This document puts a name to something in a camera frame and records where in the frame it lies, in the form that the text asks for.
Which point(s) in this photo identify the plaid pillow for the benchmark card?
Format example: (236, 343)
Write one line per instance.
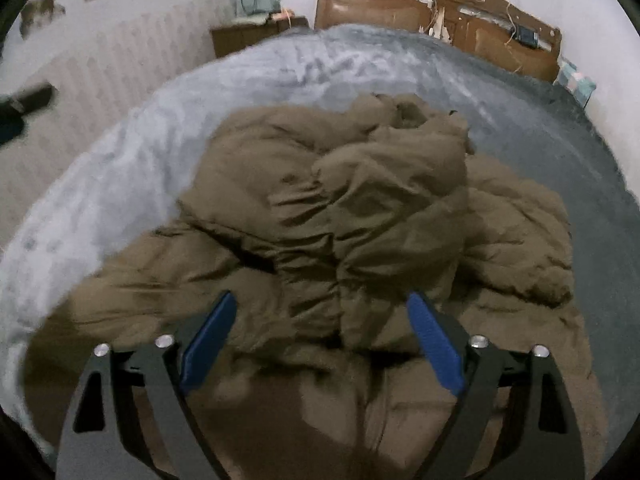
(577, 84)

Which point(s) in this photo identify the brown puffer jacket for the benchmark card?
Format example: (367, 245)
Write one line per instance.
(321, 224)

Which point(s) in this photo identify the dark wooden nightstand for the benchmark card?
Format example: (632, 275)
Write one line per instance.
(231, 39)

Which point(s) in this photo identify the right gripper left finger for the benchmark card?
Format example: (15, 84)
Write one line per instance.
(102, 435)

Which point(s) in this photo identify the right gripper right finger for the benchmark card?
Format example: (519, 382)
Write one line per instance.
(512, 419)

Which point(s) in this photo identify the green bag on nightstand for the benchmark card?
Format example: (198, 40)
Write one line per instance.
(257, 7)

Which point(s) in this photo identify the black device on headboard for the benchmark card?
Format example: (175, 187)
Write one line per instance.
(525, 36)

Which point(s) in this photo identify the hat cat wall sticker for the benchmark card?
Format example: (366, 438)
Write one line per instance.
(38, 14)

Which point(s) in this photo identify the grey plush bed blanket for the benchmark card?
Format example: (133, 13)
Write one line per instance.
(129, 180)

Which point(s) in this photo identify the brown wooden headboard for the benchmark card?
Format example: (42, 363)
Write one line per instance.
(479, 27)

